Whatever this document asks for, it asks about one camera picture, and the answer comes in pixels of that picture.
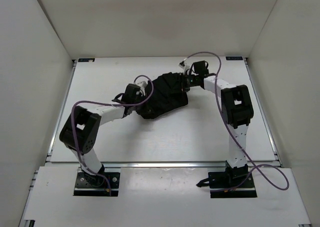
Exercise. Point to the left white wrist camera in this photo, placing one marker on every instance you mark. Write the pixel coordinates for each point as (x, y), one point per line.
(142, 85)

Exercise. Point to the aluminium side rail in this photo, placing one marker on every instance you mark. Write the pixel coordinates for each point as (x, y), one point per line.
(61, 110)
(263, 114)

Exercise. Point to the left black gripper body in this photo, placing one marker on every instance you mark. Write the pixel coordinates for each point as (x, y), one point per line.
(137, 99)

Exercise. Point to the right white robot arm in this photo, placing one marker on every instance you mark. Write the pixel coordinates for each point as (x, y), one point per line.
(234, 105)

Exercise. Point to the black pleated skirt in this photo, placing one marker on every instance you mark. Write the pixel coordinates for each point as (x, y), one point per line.
(167, 94)

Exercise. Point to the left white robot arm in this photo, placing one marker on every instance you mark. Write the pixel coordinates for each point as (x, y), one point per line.
(80, 131)

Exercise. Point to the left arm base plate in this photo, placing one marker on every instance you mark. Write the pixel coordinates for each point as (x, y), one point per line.
(87, 185)

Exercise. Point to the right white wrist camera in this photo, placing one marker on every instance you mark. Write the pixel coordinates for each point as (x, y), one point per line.
(185, 67)

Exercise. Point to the aluminium front rail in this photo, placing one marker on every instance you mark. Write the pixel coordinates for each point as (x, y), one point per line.
(192, 164)

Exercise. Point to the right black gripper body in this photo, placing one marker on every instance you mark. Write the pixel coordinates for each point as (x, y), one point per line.
(189, 81)

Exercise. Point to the right blue corner label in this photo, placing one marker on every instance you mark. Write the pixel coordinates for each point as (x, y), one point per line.
(234, 58)

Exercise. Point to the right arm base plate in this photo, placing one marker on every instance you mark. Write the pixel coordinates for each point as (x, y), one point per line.
(224, 186)

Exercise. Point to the blue corner label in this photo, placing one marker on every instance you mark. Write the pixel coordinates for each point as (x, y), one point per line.
(234, 58)
(86, 60)

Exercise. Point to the left aluminium side rail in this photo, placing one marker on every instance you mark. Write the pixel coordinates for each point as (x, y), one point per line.
(61, 110)

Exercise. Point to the left blue corner label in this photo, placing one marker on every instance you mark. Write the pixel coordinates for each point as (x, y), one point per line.
(86, 60)

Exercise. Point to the right aluminium side rail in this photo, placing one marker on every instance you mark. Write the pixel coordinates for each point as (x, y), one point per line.
(263, 114)

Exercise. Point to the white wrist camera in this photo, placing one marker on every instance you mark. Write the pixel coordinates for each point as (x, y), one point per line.
(185, 67)
(142, 85)

